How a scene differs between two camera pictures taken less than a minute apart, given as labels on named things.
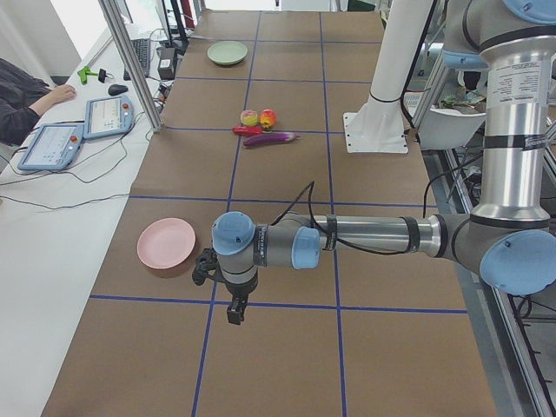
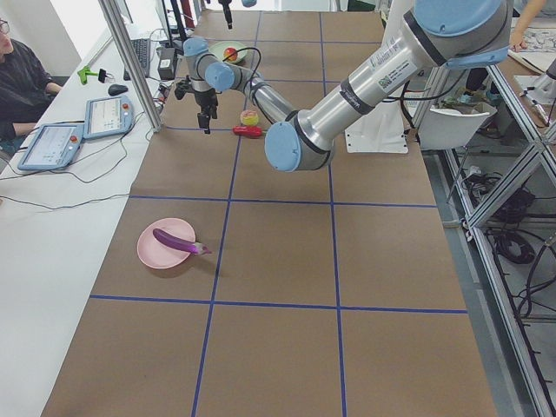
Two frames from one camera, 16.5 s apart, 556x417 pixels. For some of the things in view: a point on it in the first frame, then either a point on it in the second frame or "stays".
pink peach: x=248 y=117 stays
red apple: x=268 y=118 to x=228 y=52
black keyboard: x=142 y=49 stays
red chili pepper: x=247 y=130 stays
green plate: x=227 y=52 stays
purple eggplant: x=269 y=138 to x=189 y=246
